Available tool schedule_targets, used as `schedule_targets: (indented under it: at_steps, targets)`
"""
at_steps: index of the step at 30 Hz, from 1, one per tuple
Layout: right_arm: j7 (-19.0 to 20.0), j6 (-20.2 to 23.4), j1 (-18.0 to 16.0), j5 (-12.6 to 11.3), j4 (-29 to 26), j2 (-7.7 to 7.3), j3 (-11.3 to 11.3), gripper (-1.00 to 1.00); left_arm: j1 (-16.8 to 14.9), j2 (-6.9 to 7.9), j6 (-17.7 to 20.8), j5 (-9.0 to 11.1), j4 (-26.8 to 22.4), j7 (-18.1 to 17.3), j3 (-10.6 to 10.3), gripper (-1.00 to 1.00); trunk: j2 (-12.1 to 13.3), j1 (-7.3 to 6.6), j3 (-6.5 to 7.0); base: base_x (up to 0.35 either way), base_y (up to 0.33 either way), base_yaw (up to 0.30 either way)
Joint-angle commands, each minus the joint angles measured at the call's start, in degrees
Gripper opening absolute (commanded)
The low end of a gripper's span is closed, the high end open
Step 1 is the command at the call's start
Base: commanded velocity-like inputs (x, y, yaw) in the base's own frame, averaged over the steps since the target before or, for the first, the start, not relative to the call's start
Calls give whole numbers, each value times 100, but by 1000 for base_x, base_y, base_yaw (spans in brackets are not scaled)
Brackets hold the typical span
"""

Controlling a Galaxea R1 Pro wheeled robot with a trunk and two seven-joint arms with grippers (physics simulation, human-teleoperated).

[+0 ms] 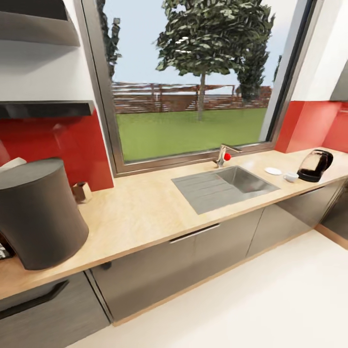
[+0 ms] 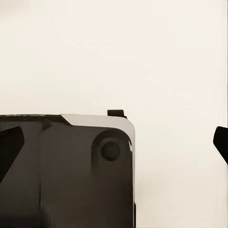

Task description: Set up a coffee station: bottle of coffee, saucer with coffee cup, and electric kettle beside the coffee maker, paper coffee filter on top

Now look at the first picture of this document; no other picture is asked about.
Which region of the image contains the electric kettle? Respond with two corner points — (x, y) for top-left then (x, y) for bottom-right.
(297, 149), (334, 182)

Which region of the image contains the coffee cup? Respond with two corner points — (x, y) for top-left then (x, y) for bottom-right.
(283, 172), (299, 182)

